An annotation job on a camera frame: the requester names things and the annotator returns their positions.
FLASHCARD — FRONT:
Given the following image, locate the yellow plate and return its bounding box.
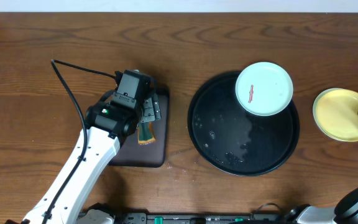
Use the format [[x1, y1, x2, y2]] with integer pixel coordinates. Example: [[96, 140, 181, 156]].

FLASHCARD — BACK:
[[316, 89, 358, 142]]

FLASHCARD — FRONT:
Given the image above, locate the black round tray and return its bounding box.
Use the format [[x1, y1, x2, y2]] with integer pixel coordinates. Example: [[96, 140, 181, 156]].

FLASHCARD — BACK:
[[188, 71, 300, 176]]

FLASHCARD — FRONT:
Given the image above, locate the green orange sponge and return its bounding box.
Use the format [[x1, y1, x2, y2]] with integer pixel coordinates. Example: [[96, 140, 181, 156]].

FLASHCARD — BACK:
[[137, 122, 156, 145]]

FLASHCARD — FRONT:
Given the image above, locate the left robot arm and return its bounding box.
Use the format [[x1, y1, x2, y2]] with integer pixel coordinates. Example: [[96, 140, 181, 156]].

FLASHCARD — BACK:
[[22, 90, 169, 224]]

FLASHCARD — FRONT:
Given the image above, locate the black rectangular tray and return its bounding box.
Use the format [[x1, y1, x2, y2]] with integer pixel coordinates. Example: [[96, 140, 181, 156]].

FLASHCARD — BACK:
[[109, 88, 170, 168]]

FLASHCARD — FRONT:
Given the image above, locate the light blue plate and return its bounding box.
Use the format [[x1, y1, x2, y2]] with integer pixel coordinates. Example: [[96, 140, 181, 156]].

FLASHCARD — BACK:
[[313, 88, 343, 141], [235, 62, 293, 116]]

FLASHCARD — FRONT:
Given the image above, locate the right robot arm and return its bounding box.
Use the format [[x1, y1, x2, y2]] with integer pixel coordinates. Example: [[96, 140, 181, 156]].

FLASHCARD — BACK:
[[278, 188, 358, 224]]

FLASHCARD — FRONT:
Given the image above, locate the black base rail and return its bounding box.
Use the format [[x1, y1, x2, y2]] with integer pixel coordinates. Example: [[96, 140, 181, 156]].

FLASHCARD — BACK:
[[79, 212, 291, 224]]

